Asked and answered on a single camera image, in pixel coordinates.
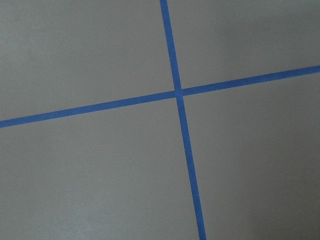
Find blue tape strip lengthwise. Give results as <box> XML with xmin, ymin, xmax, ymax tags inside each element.
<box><xmin>159</xmin><ymin>0</ymin><xmax>207</xmax><ymax>240</ymax></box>

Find blue tape strip crosswise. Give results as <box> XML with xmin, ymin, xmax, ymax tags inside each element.
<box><xmin>0</xmin><ymin>65</ymin><xmax>320</xmax><ymax>128</ymax></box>

